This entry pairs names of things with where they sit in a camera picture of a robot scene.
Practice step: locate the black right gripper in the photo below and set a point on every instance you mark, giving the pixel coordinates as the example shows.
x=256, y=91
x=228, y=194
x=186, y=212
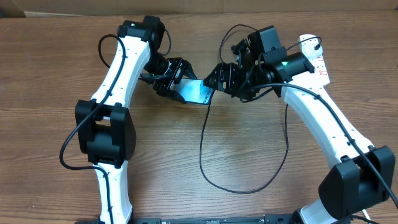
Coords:
x=232, y=71

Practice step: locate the white charger plug adapter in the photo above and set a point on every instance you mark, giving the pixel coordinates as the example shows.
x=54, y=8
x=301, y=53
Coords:
x=310, y=46

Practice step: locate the Galaxy S24 smartphone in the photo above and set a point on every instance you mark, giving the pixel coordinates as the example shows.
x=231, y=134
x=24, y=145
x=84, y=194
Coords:
x=194, y=91

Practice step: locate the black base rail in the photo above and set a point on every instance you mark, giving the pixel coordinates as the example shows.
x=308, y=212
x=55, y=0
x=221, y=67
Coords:
x=267, y=219

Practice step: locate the brown cardboard backdrop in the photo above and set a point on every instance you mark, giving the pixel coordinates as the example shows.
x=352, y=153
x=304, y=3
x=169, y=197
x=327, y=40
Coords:
x=21, y=8

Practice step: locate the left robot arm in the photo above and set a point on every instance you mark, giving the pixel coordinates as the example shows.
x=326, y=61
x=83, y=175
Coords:
x=105, y=129

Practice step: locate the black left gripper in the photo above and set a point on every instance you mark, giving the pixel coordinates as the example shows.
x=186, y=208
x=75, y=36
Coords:
x=163, y=88

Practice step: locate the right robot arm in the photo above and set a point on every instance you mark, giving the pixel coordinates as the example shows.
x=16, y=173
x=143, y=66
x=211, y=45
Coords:
x=360, y=174

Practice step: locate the white power strip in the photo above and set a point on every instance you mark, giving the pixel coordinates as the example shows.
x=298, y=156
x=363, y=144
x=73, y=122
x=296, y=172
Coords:
x=320, y=69

